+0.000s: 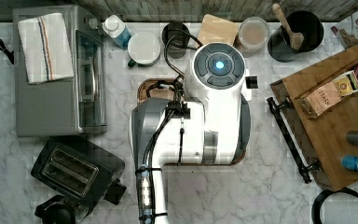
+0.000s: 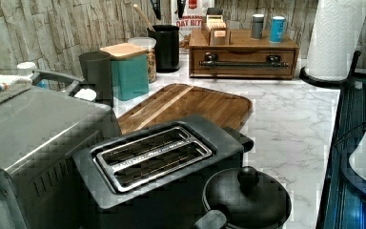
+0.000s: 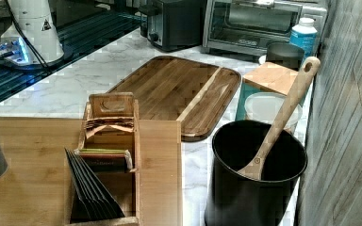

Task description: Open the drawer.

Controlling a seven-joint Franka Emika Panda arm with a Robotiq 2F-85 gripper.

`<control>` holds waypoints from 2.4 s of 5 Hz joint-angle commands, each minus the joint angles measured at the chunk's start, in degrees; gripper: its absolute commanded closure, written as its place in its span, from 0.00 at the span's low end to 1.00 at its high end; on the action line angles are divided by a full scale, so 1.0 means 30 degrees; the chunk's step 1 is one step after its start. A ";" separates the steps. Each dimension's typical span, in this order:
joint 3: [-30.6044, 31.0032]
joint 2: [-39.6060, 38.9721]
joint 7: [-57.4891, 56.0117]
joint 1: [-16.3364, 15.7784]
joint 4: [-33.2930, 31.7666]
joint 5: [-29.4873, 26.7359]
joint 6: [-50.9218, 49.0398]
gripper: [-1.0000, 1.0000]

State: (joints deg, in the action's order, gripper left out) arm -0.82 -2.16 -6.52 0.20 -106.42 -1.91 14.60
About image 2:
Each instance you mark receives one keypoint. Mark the wooden drawer cabinet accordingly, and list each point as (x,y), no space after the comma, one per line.
(243,48)

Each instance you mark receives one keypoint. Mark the wooden cutting board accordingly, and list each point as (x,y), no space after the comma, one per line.
(179,100)

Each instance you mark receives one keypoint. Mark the black two-slot toaster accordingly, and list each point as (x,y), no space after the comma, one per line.
(153,178)

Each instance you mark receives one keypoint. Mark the teal container with wooden lid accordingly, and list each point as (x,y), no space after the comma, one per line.
(129,70)

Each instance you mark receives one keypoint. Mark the clear jar with white lid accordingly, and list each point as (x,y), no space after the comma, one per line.
(149,44)

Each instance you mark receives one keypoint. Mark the black utensil holder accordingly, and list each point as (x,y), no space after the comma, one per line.
(166,48)

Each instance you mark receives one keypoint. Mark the wooden tea bag organizer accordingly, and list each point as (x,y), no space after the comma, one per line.
(214,28)

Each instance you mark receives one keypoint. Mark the small white dish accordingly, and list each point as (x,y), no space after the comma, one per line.
(86,94)

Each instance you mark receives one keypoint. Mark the dark grey cup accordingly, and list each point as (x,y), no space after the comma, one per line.
(97,70)

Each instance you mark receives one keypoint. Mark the black pot with lid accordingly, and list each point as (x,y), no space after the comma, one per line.
(244,198)

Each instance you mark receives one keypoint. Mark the wooden spoon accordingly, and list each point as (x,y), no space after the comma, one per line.
(143,17)

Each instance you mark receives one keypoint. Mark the oat bites box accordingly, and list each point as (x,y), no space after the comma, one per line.
(188,15)

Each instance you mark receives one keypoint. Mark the grey cylindrical canister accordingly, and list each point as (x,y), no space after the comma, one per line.
(257,26)

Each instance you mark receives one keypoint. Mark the blue cylindrical canister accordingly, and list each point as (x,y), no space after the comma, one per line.
(277,29)

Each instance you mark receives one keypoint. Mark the white capped plastic bottle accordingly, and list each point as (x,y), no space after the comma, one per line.
(25,68)

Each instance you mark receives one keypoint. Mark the black paper towel holder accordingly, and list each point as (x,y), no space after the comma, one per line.
(331,84)

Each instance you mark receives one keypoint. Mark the silver toaster oven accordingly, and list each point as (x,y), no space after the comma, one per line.
(40,130)

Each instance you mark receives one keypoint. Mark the white paper towel roll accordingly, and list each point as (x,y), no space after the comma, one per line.
(337,28)

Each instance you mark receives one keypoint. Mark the folded cloth towel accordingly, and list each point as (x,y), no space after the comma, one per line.
(14,84)

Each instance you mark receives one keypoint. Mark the black drawer handle bar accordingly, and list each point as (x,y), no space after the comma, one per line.
(273,61)

